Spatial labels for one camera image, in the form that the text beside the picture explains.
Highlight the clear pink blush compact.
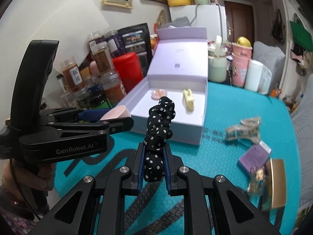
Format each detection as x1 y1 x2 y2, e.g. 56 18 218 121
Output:
151 89 167 100

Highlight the lavender open gift box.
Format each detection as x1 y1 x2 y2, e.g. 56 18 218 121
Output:
120 27 209 145

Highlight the brown label clear jar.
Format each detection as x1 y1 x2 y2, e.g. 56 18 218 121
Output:
91 41 114 73

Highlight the purple label jar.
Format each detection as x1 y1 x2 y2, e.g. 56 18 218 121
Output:
104 30 126 58

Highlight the green tote bag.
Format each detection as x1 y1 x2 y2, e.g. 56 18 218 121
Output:
290 21 313 52

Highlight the white refrigerator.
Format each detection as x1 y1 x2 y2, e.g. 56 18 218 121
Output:
169 4 228 42

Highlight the grey leaf chair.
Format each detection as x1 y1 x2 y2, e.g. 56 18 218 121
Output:
291 76 313 210
253 41 286 94

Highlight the purple small product box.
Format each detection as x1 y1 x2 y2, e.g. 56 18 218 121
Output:
237 141 272 176

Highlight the far grey leaf chair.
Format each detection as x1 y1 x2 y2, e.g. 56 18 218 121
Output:
253 41 286 94

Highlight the near grey leaf chair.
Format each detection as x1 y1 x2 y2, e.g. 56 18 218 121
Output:
291 76 313 210

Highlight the brown wooden door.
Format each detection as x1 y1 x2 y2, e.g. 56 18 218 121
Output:
224 1 255 44

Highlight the pink round compact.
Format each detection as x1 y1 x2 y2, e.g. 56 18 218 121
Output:
100 105 131 120

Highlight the beige marbled hair claw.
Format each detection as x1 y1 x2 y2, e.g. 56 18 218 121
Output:
225 117 262 144

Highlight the cream yellow hair claw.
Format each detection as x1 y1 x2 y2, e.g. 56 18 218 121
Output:
183 89 194 111

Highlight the black snack bag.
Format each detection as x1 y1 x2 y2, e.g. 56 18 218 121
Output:
118 23 152 77

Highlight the teal bubble mat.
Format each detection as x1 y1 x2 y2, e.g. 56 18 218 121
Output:
55 83 301 234

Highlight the red plastic canister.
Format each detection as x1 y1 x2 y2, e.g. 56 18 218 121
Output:
113 52 144 93

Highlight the black polka dot scrunchie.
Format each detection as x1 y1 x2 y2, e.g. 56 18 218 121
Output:
143 96 176 183

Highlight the pink panda cup stack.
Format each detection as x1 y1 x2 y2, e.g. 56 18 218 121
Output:
231 42 253 88

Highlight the gold rectangular box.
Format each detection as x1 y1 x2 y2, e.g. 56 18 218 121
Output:
261 158 287 211

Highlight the pale green white jug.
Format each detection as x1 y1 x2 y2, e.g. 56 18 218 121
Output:
208 36 227 83

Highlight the white paper roll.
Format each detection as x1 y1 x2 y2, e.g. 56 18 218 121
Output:
245 60 272 95

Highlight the clear jar orange label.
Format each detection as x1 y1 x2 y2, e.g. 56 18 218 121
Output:
99 71 126 107

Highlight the bear charm keychain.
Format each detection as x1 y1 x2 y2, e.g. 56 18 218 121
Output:
247 166 267 196

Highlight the person left hand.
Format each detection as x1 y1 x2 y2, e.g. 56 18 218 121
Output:
2 161 56 201

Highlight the black hanging bag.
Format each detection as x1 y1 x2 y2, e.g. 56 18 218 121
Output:
271 9 285 44

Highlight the yellow pear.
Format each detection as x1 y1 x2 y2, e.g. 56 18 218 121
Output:
237 37 251 47

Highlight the woven round fan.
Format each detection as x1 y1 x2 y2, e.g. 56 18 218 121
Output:
156 9 167 29

